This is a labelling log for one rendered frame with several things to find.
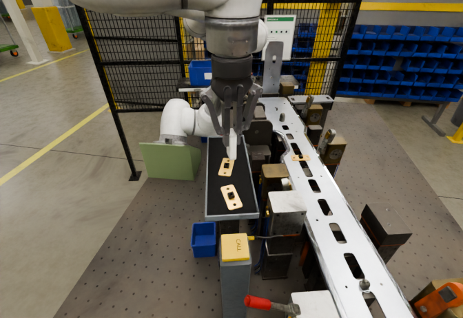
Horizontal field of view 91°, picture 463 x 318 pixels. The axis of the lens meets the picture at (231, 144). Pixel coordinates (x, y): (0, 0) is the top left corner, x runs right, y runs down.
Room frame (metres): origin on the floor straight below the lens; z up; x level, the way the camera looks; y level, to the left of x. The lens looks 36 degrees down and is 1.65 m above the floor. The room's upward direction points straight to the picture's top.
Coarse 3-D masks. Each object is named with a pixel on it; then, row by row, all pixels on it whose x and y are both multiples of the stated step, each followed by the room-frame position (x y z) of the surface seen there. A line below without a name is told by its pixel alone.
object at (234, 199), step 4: (224, 188) 0.46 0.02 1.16; (232, 188) 0.46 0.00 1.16; (224, 192) 0.44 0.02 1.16; (228, 192) 0.44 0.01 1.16; (232, 192) 0.44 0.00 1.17; (224, 196) 0.43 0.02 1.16; (228, 196) 0.43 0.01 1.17; (232, 196) 0.42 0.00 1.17; (236, 196) 0.43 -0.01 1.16; (228, 200) 0.41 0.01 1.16; (232, 200) 0.41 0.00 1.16; (236, 200) 0.41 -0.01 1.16; (228, 204) 0.40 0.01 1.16; (232, 204) 0.40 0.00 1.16; (236, 204) 0.40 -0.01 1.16; (240, 204) 0.40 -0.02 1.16; (228, 208) 0.39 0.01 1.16; (232, 208) 0.39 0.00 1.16; (236, 208) 0.39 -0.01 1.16
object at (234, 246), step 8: (224, 240) 0.30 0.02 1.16; (232, 240) 0.30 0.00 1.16; (240, 240) 0.30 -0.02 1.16; (224, 248) 0.28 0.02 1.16; (232, 248) 0.28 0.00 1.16; (240, 248) 0.28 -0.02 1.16; (248, 248) 0.28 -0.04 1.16; (224, 256) 0.26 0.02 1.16; (232, 256) 0.26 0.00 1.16; (240, 256) 0.26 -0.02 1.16; (248, 256) 0.26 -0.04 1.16
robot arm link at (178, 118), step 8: (168, 104) 1.18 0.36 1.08; (176, 104) 1.17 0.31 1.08; (184, 104) 1.19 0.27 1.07; (168, 112) 1.14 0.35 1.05; (176, 112) 1.14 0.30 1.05; (184, 112) 1.15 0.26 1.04; (192, 112) 1.17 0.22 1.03; (168, 120) 1.10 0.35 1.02; (176, 120) 1.11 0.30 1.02; (184, 120) 1.12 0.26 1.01; (192, 120) 1.13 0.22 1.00; (168, 128) 1.08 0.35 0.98; (176, 128) 1.08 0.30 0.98; (184, 128) 1.10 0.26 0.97; (192, 128) 1.12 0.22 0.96; (184, 136) 1.09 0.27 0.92
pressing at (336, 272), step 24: (288, 120) 1.13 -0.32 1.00; (288, 144) 0.90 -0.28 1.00; (288, 168) 0.73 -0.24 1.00; (312, 168) 0.73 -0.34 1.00; (312, 192) 0.59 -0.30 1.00; (336, 192) 0.59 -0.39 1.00; (312, 216) 0.49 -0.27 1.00; (336, 216) 0.49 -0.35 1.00; (312, 240) 0.40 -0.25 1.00; (360, 240) 0.40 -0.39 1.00; (336, 264) 0.33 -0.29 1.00; (360, 264) 0.33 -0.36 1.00; (384, 264) 0.33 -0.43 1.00; (336, 288) 0.26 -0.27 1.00; (360, 288) 0.26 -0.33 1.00; (384, 288) 0.26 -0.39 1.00; (360, 312) 0.21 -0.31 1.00; (384, 312) 0.21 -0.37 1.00; (408, 312) 0.21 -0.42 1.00
